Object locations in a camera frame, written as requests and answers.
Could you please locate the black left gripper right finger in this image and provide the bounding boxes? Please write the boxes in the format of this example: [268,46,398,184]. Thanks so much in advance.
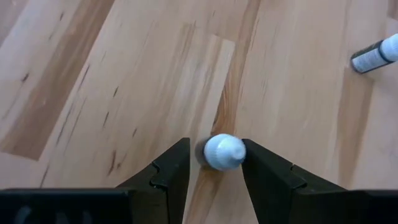
[241,138,346,224]

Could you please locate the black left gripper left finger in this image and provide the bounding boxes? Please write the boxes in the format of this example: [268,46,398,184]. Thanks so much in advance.
[116,137,191,224]

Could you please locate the small dark green dropper bottle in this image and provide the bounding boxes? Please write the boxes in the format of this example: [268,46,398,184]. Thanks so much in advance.
[350,33,398,75]

